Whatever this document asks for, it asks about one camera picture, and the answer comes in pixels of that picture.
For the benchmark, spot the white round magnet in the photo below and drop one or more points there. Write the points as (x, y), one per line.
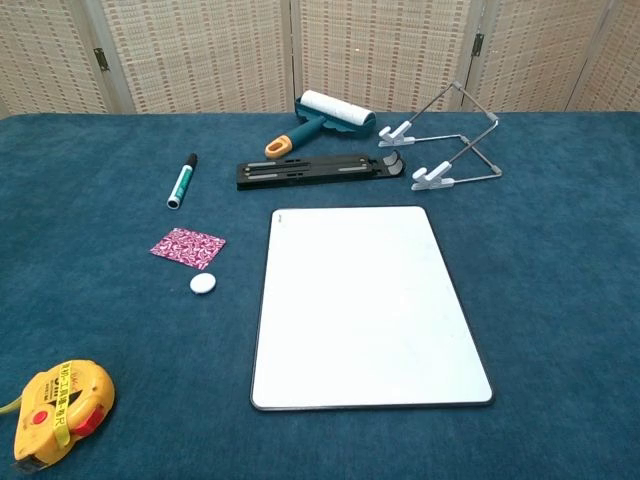
(203, 283)

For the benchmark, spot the pink patterned card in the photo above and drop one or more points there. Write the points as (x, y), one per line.
(187, 248)

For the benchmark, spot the black folding stand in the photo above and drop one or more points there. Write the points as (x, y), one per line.
(310, 170)

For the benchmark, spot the white magnetic board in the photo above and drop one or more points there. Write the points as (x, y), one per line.
(365, 310)

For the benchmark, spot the teal lint roller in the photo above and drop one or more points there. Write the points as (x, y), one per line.
(335, 112)

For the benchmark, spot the green white marker pen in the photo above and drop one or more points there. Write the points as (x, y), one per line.
(181, 182)

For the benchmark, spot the woven folding screen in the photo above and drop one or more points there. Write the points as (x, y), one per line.
(200, 50)

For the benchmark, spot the blue table cloth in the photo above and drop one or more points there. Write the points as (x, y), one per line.
(550, 300)

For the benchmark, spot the yellow tape measure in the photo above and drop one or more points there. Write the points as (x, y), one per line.
(55, 415)

